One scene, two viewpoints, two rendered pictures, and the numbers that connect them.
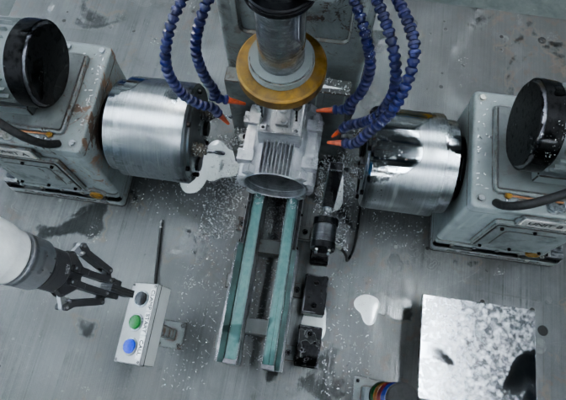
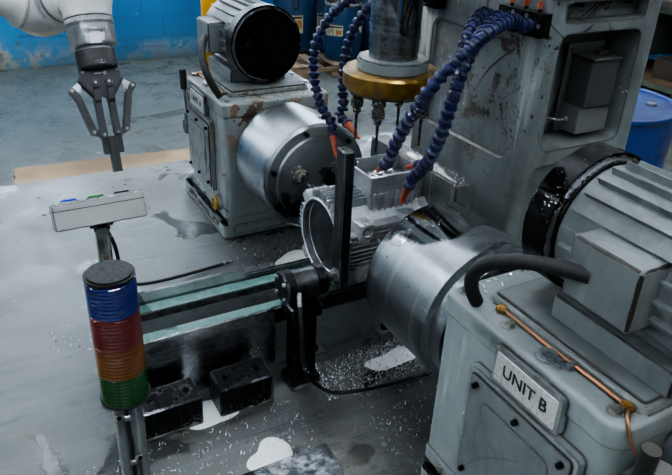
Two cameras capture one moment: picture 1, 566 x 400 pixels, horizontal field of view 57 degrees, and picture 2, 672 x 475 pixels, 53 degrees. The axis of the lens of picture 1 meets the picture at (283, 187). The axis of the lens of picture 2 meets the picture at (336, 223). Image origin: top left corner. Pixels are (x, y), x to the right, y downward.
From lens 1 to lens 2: 1.08 m
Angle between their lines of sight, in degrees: 51
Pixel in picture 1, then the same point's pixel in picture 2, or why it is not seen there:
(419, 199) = (414, 290)
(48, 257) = (100, 33)
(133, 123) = (275, 115)
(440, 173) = (457, 263)
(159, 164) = (259, 154)
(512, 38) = not seen: outside the picture
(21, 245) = (96, 0)
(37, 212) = (177, 206)
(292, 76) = (381, 61)
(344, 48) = (498, 167)
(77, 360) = (48, 274)
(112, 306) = not seen: hidden behind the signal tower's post
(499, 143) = not seen: hidden behind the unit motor
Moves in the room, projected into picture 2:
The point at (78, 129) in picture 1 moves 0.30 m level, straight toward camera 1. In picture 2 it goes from (242, 100) to (192, 143)
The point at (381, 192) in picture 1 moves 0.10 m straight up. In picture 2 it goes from (386, 260) to (390, 204)
